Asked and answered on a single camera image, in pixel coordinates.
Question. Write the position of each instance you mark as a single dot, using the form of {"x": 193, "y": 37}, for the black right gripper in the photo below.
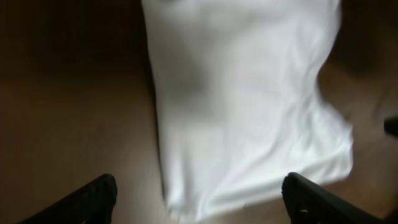
{"x": 391, "y": 126}

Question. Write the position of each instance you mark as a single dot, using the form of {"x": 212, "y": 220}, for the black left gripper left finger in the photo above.
{"x": 91, "y": 204}

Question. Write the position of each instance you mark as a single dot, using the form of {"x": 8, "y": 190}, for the white printed t-shirt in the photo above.
{"x": 238, "y": 103}

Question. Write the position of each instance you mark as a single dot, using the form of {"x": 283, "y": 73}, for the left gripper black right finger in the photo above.
{"x": 307, "y": 202}

